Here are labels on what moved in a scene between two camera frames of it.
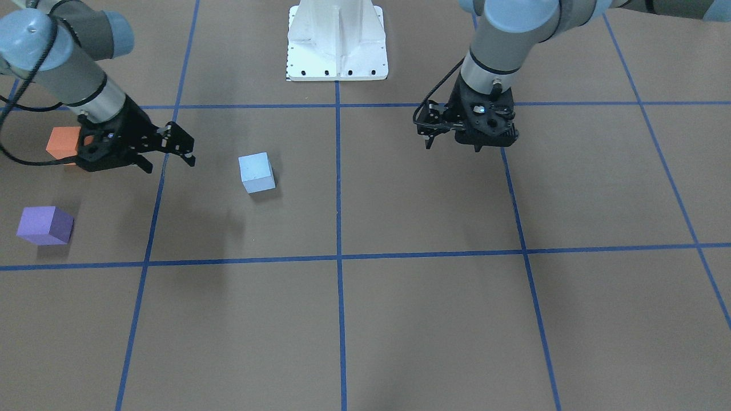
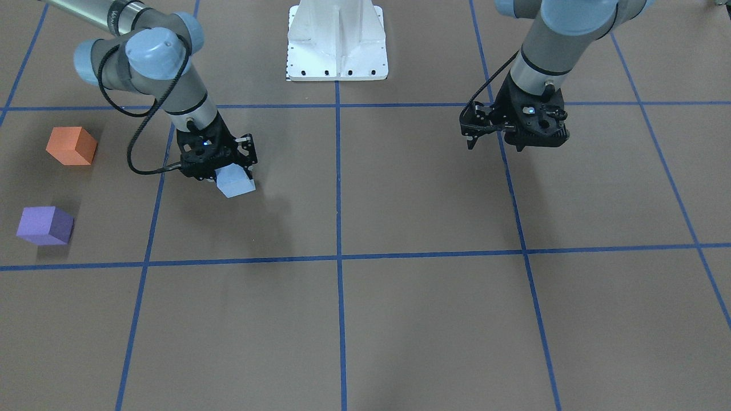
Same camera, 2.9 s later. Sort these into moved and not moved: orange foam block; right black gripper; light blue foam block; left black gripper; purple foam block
Moved: light blue foam block; left black gripper; right black gripper
Not moved: orange foam block; purple foam block
